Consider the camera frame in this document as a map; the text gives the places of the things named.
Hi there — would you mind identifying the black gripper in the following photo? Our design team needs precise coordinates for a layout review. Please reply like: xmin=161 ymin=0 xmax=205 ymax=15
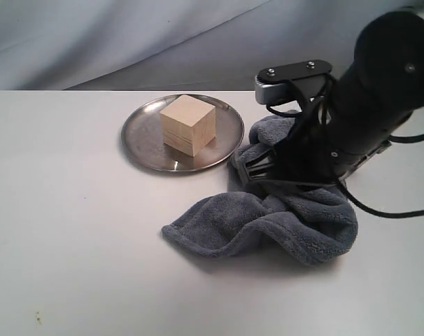
xmin=235 ymin=101 xmax=390 ymax=196

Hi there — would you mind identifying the grey-blue fleece towel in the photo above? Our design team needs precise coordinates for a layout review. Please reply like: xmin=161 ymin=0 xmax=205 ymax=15
xmin=162 ymin=115 xmax=358 ymax=266

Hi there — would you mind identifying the light wooden cube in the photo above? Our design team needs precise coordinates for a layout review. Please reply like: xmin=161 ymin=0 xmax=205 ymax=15
xmin=160 ymin=94 xmax=216 ymax=157

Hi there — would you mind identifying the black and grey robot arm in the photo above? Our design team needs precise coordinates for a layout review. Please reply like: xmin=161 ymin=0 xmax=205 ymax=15
xmin=237 ymin=6 xmax=424 ymax=187

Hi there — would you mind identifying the round stainless steel plate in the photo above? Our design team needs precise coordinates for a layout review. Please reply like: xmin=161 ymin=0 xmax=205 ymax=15
xmin=121 ymin=94 xmax=245 ymax=173

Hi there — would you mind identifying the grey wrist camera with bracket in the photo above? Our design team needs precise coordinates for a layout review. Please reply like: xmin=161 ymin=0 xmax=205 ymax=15
xmin=255 ymin=59 xmax=333 ymax=106

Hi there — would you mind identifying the black cable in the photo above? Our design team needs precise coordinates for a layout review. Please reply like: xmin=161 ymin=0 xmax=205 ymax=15
xmin=266 ymin=73 xmax=424 ymax=218

